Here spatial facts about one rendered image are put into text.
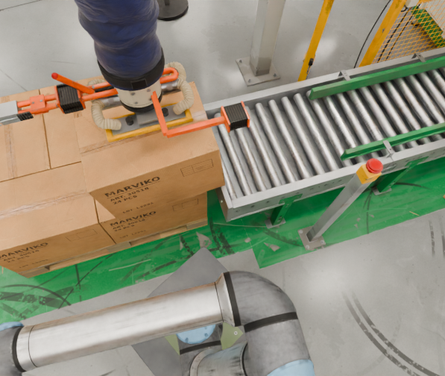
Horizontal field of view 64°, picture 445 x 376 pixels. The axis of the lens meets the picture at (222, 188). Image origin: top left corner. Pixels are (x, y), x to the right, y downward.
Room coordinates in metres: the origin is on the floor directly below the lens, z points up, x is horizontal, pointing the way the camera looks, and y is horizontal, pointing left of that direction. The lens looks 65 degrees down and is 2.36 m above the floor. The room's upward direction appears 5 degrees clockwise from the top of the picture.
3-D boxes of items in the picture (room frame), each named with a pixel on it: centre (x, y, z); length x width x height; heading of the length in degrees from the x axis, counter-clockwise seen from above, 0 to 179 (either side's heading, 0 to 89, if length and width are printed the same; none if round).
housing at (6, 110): (0.72, 0.78, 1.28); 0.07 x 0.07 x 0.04; 23
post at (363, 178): (0.79, -0.64, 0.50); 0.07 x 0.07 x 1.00; 23
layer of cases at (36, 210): (1.04, 0.82, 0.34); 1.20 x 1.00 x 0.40; 113
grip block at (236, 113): (0.79, -0.03, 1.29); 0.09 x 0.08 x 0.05; 23
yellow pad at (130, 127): (0.82, 0.32, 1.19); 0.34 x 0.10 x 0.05; 113
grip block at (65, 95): (0.81, 0.58, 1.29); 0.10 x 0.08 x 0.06; 23
